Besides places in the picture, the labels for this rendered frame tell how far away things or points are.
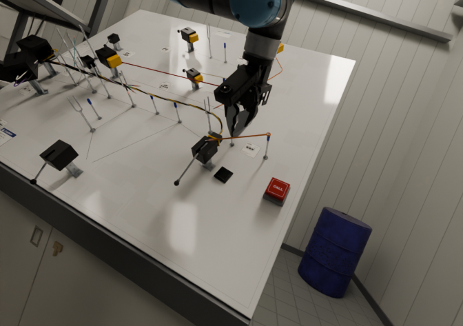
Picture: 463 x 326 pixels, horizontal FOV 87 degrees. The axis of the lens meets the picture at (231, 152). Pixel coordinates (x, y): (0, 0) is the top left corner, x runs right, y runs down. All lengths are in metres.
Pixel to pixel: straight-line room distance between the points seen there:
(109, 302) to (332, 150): 3.20
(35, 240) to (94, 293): 0.26
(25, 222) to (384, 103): 3.73
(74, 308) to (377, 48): 3.91
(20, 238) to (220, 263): 0.64
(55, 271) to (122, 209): 0.29
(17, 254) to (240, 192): 0.70
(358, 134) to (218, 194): 3.17
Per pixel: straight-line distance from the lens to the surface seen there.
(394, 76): 3.98
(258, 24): 0.45
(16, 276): 1.04
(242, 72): 0.57
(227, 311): 0.58
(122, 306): 0.77
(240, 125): 0.62
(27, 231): 0.98
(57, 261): 0.89
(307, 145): 0.79
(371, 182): 3.79
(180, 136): 0.80
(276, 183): 0.65
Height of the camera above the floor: 1.19
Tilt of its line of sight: 3 degrees down
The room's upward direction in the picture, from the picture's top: 21 degrees clockwise
